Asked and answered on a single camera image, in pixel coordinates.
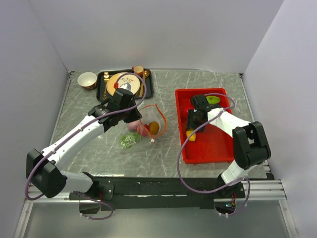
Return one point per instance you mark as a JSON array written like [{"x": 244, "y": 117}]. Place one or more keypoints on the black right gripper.
[{"x": 191, "y": 113}]

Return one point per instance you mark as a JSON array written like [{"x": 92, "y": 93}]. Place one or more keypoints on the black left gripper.
[{"x": 136, "y": 116}]

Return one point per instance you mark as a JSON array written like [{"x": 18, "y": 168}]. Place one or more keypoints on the green apple slice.
[{"x": 213, "y": 100}]

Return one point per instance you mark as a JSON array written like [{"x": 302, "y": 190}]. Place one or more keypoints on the pink red peach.
[{"x": 132, "y": 126}]

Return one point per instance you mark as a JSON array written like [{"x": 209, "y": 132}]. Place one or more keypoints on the clear zip bag orange zipper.
[{"x": 149, "y": 113}]

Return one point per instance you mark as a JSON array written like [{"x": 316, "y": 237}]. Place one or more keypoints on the green grape bunch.
[{"x": 129, "y": 139}]

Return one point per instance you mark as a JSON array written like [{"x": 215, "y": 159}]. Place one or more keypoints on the yellow brown mango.
[{"x": 154, "y": 127}]

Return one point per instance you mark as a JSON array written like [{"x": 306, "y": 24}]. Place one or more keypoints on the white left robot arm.
[{"x": 45, "y": 169}]

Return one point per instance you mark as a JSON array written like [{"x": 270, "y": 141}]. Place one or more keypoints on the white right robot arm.
[{"x": 250, "y": 144}]

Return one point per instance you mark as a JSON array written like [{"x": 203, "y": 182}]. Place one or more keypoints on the orange cream plate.
[{"x": 132, "y": 79}]

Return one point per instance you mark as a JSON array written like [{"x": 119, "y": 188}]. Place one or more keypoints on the gold fork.
[{"x": 106, "y": 79}]

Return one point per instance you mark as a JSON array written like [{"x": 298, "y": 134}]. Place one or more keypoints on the black serving tray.
[{"x": 101, "y": 85}]

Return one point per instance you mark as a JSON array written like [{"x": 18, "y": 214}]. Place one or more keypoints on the red plastic tray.
[{"x": 212, "y": 145}]

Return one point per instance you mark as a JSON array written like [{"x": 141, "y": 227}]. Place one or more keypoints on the small orange cup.
[{"x": 139, "y": 70}]

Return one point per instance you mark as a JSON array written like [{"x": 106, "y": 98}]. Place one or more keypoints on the gold spoon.
[{"x": 146, "y": 73}]

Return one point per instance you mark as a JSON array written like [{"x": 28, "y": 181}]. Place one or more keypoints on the white orange bowl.
[{"x": 87, "y": 80}]

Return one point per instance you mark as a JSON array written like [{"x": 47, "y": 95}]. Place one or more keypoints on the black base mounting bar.
[{"x": 147, "y": 193}]

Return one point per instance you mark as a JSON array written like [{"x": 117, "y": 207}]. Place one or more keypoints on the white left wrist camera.
[{"x": 125, "y": 85}]

